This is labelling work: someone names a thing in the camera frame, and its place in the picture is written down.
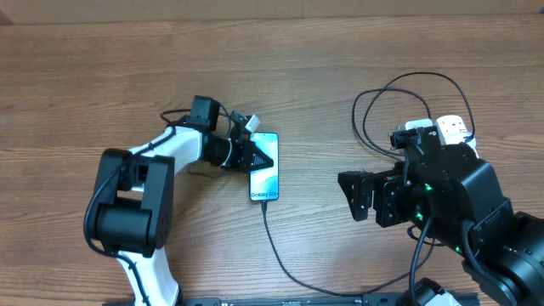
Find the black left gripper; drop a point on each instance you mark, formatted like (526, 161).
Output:
(243, 147)

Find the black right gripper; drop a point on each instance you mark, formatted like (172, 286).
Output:
(383, 189)

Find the blue Galaxy smartphone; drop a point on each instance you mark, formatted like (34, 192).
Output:
(264, 183)

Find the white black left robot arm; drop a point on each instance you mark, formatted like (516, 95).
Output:
(130, 214)

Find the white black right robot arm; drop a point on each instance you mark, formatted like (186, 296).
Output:
(453, 196)

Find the white power extension strip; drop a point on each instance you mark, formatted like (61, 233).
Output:
(451, 128)

